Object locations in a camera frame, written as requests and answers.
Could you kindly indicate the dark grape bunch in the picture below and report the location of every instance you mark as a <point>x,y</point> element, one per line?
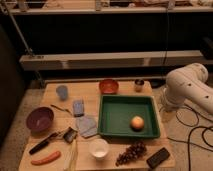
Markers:
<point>132,153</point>

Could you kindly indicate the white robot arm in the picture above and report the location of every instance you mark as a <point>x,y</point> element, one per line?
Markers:
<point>187,82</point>

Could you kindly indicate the red bowl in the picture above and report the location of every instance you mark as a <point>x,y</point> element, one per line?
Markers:
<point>108,86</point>

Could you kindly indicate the purple bowl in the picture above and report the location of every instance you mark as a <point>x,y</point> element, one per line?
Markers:
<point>40,119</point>

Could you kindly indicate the green plastic tray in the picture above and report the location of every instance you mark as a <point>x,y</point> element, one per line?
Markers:
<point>117,111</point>

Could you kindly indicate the grey folded cloth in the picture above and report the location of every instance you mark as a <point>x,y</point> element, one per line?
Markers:
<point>86,126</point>

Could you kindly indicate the blue plastic cup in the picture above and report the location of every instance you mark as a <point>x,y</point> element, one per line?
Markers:
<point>62,92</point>

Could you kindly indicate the orange fruit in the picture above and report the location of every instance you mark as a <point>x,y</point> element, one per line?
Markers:
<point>137,123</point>

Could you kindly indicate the metal fork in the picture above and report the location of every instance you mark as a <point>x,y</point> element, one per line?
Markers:
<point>61,109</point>

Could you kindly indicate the white cup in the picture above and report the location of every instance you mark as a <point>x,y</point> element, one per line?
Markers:
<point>99,148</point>

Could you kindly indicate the yellow corn cob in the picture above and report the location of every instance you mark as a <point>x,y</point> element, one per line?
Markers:
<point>71,157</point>

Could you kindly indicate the orange carrot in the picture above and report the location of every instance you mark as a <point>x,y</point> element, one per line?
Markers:
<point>52,157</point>

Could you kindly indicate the black rectangular block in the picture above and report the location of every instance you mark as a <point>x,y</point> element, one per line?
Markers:
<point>157,158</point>

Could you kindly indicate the black handled knife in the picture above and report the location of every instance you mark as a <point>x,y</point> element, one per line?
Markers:
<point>43,143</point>

